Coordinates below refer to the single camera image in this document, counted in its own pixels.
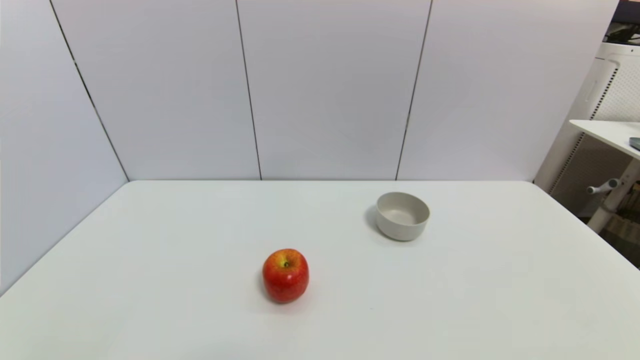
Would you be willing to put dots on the red apple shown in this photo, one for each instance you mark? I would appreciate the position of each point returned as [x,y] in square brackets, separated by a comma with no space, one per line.
[285,277]

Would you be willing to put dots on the beige ceramic bowl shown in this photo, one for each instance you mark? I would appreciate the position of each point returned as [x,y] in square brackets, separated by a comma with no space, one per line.
[402,220]

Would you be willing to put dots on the white side desk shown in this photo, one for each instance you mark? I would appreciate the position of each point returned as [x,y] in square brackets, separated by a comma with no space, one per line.
[607,132]

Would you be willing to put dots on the white perforated air purifier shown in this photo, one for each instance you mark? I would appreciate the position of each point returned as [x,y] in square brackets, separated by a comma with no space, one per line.
[600,75]

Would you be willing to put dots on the dark flat device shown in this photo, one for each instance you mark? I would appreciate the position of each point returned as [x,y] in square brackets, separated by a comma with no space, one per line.
[635,143]

